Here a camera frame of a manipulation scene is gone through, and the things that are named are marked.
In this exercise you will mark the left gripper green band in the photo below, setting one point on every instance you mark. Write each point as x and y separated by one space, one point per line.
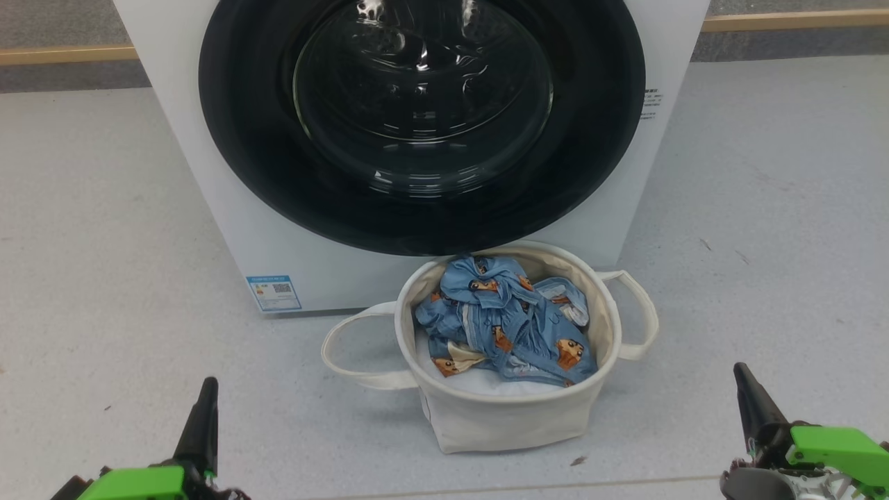
139 482

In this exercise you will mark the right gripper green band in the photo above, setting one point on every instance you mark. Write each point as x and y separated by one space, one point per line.
833 458

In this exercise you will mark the blue bear-print garment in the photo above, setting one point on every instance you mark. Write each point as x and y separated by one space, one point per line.
507 319

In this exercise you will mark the washing machine glass door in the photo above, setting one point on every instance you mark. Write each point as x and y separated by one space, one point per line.
278 173

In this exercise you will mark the white garment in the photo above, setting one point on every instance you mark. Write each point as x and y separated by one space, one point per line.
479 383

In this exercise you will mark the white front-load washing machine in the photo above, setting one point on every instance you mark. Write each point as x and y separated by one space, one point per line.
208 208

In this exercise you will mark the blue energy label sticker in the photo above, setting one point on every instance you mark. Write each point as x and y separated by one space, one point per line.
273 292

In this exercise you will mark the cream canvas laundry basket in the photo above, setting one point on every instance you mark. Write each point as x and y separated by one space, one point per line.
514 417

